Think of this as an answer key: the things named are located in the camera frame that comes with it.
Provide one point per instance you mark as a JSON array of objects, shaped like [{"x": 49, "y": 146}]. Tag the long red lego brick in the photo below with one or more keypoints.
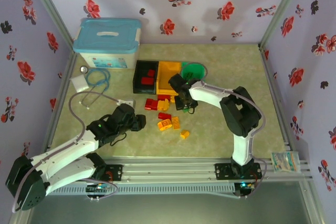
[
  {"x": 164, "y": 116},
  {"x": 155, "y": 106},
  {"x": 147, "y": 81}
]

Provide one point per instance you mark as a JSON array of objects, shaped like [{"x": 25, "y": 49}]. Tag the long green lego brick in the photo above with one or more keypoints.
[{"x": 185, "y": 111}]

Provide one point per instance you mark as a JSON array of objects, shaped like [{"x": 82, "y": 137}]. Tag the short red lego brick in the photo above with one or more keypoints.
[
  {"x": 148, "y": 104},
  {"x": 151, "y": 73}
]

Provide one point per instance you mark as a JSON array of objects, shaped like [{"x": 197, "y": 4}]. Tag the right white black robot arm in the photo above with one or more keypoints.
[{"x": 210, "y": 95}]

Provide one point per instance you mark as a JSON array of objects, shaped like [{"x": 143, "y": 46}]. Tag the yellow plastic bin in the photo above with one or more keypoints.
[{"x": 164, "y": 74}]

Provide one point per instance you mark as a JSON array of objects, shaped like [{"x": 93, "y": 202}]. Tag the green plastic bin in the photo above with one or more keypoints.
[{"x": 194, "y": 67}]

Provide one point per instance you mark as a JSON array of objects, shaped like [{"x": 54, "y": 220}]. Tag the black plastic bin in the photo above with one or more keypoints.
[{"x": 147, "y": 90}]

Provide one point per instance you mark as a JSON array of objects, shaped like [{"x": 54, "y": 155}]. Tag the long yellow lego brick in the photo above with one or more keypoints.
[{"x": 176, "y": 123}]

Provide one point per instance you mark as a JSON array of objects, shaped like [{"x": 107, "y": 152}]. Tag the blue stethoscope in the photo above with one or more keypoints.
[{"x": 83, "y": 69}]

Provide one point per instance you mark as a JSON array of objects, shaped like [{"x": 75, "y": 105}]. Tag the small circuit board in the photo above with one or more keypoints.
[
  {"x": 97, "y": 189},
  {"x": 245, "y": 187}
]

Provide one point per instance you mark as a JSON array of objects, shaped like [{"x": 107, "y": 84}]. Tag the blue lidded storage box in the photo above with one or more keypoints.
[{"x": 105, "y": 35}]

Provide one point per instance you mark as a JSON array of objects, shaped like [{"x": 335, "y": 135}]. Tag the clear plastic packet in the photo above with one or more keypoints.
[{"x": 284, "y": 162}]

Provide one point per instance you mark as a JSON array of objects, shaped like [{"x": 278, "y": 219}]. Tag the aluminium front rail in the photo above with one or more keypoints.
[{"x": 168, "y": 170}]

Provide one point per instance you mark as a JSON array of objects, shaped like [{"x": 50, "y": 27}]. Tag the aluminium side rail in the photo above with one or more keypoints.
[
  {"x": 275, "y": 103},
  {"x": 59, "y": 103}
]

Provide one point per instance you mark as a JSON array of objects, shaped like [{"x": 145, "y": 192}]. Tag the aluminium frame post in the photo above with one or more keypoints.
[
  {"x": 50, "y": 11},
  {"x": 281, "y": 9}
]

